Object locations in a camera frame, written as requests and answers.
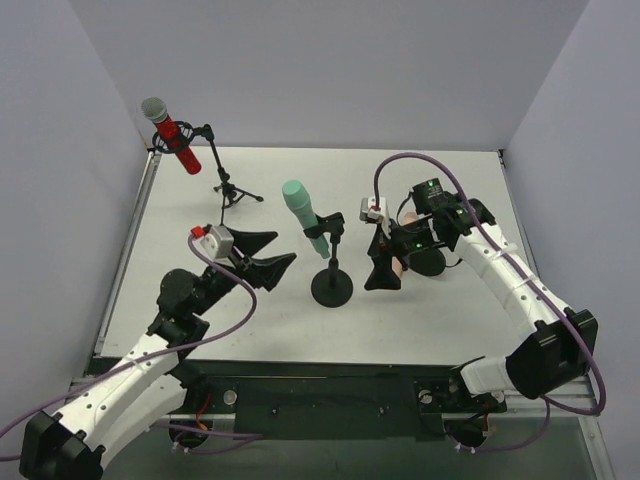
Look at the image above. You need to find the black round-base stand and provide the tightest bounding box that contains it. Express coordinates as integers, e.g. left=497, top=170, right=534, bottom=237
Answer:
left=408, top=249, right=446, bottom=277
left=304, top=212, right=353, bottom=308

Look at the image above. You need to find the black tripod microphone stand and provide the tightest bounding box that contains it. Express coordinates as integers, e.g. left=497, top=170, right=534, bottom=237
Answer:
left=152, top=120, right=264, bottom=224

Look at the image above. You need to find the mint green toy microphone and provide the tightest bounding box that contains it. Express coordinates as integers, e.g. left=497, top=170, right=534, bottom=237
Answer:
left=281, top=180, right=330, bottom=259

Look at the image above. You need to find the red glitter microphone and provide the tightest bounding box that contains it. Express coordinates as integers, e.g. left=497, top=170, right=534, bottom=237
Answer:
left=141, top=97, right=201, bottom=175

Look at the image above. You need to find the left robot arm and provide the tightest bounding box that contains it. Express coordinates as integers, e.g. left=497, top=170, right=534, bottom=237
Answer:
left=19, top=225, right=296, bottom=479

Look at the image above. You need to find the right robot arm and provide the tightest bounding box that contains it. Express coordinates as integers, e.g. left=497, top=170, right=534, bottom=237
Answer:
left=359, top=179, right=598, bottom=399

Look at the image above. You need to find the black round-base stand front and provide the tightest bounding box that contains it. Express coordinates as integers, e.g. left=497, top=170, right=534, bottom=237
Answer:
left=408, top=249, right=446, bottom=277

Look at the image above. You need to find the peach toy microphone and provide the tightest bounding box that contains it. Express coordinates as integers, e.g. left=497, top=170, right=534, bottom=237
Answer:
left=392, top=211, right=419, bottom=278

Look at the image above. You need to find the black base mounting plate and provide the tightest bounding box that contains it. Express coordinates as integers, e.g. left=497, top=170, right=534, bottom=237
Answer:
left=170, top=360, right=506, bottom=441

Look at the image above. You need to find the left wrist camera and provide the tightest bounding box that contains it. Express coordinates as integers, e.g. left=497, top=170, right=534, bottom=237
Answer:
left=190, top=225, right=234, bottom=260

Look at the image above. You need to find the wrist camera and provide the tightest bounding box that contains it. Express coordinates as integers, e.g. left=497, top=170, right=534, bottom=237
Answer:
left=190, top=225, right=234, bottom=260
left=359, top=196, right=391, bottom=237

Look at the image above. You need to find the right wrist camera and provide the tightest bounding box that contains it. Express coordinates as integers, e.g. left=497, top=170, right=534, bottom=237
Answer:
left=359, top=196, right=391, bottom=237

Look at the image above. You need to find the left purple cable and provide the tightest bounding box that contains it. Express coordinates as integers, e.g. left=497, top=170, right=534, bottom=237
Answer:
left=0, top=234, right=264, bottom=461

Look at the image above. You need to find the aluminium frame rail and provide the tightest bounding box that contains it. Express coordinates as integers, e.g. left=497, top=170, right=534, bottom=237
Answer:
left=59, top=374, right=601, bottom=421

